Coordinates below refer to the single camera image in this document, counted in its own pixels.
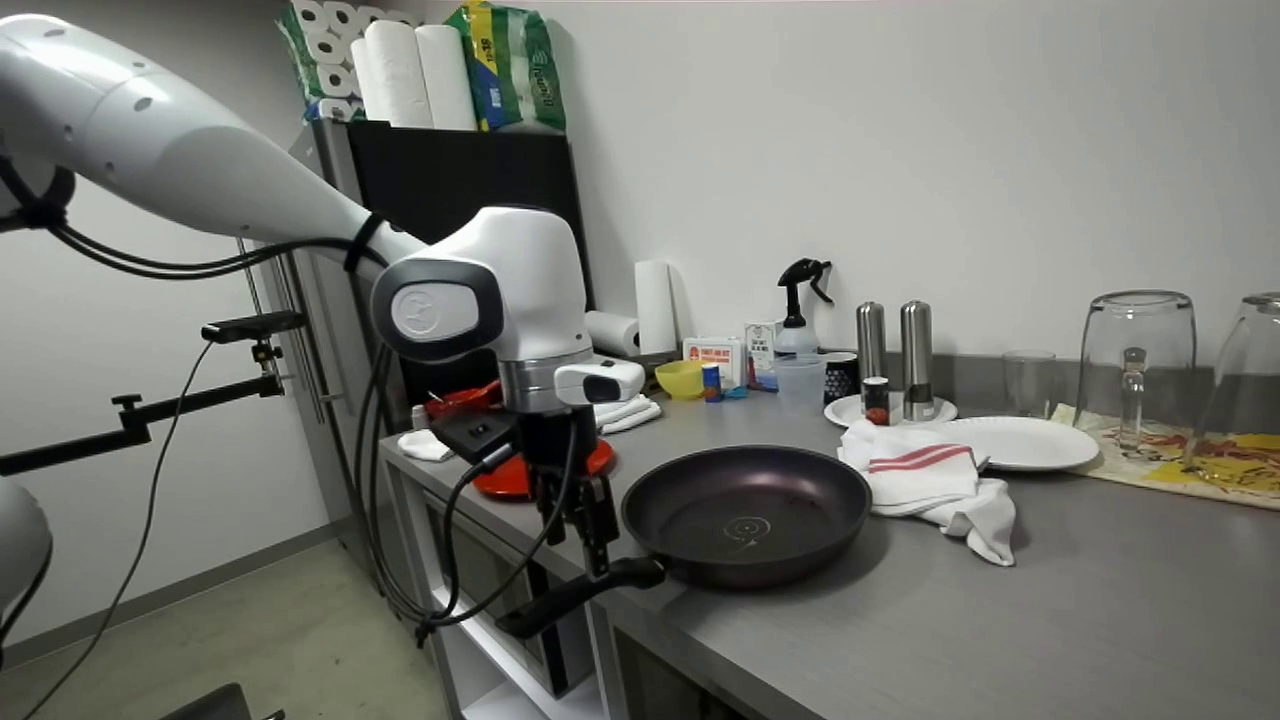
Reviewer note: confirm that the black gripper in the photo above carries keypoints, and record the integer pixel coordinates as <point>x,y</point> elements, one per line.
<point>555,445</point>

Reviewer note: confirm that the red plate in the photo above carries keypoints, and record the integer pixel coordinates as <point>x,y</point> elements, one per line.
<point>500,479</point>

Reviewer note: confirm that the white towel blue stripes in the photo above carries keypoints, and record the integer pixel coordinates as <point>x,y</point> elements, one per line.
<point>627,413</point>

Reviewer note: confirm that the dark glossy undercounter appliance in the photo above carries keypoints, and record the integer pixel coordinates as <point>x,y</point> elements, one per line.
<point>560,655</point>

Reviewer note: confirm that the small blue can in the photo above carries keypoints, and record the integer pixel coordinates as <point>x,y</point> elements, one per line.
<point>713,387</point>

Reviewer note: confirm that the red black clamp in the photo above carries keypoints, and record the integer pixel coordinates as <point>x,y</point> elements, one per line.
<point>467,396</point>

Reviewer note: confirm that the white paper towel roll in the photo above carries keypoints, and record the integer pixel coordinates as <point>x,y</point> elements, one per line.
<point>445,74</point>
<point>612,335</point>
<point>387,74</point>
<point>658,305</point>

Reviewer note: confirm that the crumpled white cloth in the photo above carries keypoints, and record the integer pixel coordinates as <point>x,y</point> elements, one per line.
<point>427,445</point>

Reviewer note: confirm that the small white box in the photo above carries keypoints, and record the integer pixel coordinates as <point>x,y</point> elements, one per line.
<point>763,348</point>

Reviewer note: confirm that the clear spray bottle black nozzle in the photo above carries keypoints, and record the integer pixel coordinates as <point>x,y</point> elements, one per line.
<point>799,348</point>

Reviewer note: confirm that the small white plate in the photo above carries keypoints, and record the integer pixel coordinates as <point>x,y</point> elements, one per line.
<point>840,410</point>

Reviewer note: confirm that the small dark spice jar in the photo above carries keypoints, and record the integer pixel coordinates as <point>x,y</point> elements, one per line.
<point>877,402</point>

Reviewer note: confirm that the steel shaker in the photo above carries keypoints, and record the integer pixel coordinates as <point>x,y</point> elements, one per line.
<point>917,343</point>
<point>871,335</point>

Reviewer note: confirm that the white towel red stripe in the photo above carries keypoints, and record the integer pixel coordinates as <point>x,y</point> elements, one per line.
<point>934,486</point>

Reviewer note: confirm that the tall black cabinet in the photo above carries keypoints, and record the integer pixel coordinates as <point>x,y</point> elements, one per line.
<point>452,172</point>

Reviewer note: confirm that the white dinner plate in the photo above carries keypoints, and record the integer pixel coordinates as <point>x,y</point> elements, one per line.
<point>1024,440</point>

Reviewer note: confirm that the green package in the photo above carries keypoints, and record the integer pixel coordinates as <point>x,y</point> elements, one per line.
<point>523,64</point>

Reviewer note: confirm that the patterned paper towel pack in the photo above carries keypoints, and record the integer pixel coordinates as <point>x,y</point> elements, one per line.
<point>323,55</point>

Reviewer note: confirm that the upturned clear glass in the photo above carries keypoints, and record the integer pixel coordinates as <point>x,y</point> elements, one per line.
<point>1252,363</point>
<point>1135,335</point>

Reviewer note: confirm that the colourful placemat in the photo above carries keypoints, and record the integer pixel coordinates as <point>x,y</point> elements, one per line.
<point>1202,464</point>

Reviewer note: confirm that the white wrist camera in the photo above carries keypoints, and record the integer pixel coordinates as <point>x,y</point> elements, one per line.
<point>601,383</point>

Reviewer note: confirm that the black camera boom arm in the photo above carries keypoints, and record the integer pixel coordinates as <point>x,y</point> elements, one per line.
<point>134,418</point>

